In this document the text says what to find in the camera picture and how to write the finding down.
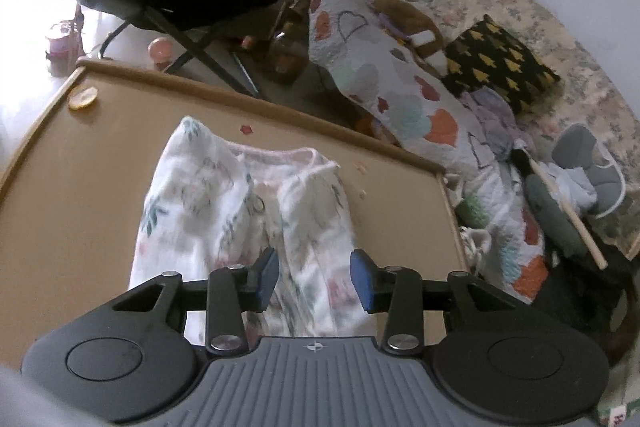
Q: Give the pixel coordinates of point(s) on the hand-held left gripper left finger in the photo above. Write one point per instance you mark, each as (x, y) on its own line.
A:
(265, 279)

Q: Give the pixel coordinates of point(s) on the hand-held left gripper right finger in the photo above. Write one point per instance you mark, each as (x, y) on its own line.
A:
(365, 282)

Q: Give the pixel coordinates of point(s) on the floral baby shirt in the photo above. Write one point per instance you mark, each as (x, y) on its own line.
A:
(210, 207)

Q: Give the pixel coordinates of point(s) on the purple crumpled clothes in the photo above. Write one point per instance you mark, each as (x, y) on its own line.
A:
(490, 122)

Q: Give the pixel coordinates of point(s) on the heart patterned quilt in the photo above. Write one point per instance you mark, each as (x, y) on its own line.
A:
(400, 107)

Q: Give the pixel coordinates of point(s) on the dark green cushion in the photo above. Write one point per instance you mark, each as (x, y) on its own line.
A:
(547, 217)

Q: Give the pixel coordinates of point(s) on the grey baby hat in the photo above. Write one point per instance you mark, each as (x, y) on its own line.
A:
(575, 152)

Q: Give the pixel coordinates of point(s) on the small pink toy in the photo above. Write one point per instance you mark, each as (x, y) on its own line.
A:
(162, 49)

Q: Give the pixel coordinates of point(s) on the small yellow disc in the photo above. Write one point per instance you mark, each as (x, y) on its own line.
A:
(82, 98)

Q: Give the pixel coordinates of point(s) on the black pillow yellow trees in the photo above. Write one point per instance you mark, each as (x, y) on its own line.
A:
(500, 62)

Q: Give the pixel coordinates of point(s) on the floral sofa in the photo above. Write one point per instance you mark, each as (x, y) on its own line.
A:
(575, 57)

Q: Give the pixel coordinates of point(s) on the pink lidded container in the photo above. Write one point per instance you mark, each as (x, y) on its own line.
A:
(64, 42)

